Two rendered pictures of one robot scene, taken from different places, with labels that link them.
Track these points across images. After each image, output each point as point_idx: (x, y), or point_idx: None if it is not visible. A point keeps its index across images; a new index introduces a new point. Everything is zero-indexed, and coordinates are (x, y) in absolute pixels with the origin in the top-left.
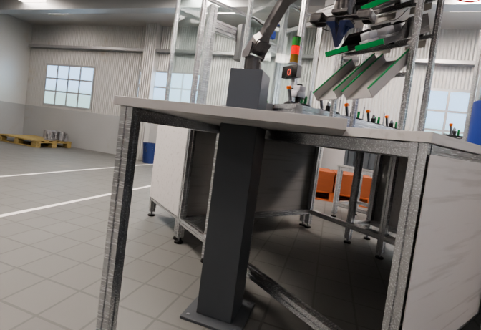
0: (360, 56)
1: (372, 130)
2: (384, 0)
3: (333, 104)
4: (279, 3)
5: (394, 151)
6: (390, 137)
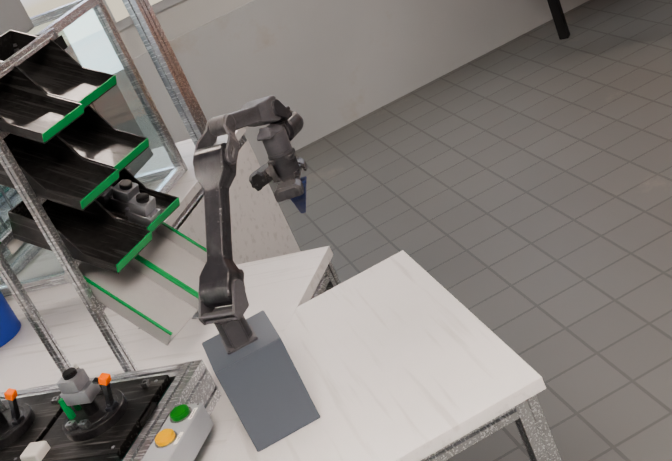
0: (5, 267)
1: (311, 283)
2: (143, 147)
3: (126, 350)
4: (226, 193)
5: (323, 286)
6: (321, 276)
